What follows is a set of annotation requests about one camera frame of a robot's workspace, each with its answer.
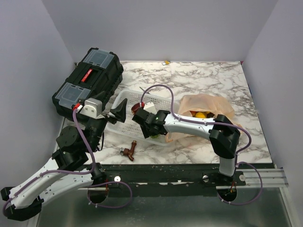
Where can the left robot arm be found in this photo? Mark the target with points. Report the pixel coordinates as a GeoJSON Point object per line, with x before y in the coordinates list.
{"type": "Point", "coordinates": [71, 166]}

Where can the aluminium rail extrusion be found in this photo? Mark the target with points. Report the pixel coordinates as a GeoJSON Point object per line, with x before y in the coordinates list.
{"type": "Point", "coordinates": [243, 178]}

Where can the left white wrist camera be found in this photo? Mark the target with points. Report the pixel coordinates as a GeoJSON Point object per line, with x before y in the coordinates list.
{"type": "Point", "coordinates": [91, 108]}

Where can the brown faucet tap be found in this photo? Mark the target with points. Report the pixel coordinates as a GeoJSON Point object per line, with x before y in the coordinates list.
{"type": "Point", "coordinates": [129, 152]}

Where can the orange translucent plastic bag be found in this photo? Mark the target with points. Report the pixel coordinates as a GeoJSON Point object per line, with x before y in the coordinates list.
{"type": "Point", "coordinates": [206, 104]}

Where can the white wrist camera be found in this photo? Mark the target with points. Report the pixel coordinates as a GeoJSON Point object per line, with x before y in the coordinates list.
{"type": "Point", "coordinates": [149, 107]}
{"type": "Point", "coordinates": [91, 108]}

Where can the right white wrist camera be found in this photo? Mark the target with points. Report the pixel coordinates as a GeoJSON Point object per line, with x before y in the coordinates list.
{"type": "Point", "coordinates": [149, 107]}

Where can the yellow fake fruit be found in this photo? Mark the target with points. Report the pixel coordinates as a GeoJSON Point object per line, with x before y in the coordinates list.
{"type": "Point", "coordinates": [200, 115]}

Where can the black plastic toolbox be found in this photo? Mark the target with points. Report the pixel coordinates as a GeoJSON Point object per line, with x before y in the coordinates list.
{"type": "Point", "coordinates": [96, 76]}

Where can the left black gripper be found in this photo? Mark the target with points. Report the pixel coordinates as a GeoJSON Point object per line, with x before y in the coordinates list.
{"type": "Point", "coordinates": [120, 111]}

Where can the white plastic basket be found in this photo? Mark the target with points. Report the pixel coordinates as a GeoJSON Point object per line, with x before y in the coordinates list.
{"type": "Point", "coordinates": [131, 129]}

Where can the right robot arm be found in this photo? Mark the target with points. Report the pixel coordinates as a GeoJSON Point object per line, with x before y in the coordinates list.
{"type": "Point", "coordinates": [222, 134]}

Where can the red fake apple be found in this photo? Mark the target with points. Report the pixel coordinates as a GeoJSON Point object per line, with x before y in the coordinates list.
{"type": "Point", "coordinates": [135, 108]}

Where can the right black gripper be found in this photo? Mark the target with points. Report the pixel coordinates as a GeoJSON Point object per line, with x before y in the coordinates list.
{"type": "Point", "coordinates": [146, 132]}

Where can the black mounting rail base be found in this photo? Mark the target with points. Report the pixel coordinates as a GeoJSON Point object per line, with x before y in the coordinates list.
{"type": "Point", "coordinates": [113, 181]}

